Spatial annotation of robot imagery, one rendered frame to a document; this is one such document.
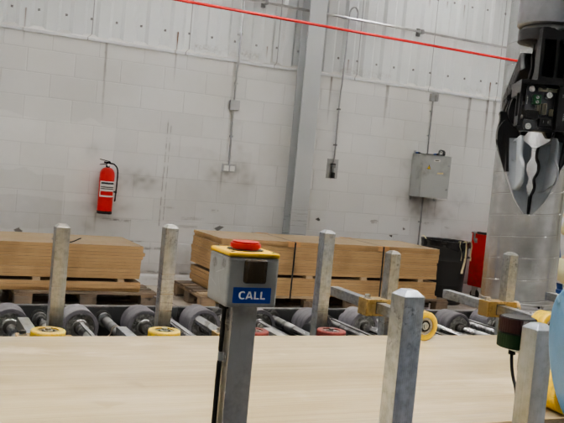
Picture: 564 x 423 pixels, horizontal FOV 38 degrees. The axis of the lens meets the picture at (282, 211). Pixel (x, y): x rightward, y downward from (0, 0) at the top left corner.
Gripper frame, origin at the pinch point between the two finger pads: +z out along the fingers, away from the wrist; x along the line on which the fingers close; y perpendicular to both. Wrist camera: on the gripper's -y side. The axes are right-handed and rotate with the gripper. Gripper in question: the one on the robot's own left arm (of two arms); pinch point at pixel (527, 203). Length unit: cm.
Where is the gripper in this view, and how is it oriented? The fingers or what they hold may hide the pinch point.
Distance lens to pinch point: 102.1
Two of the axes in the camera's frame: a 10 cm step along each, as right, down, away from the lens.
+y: -1.0, 0.4, -9.9
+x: 9.9, 1.0, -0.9
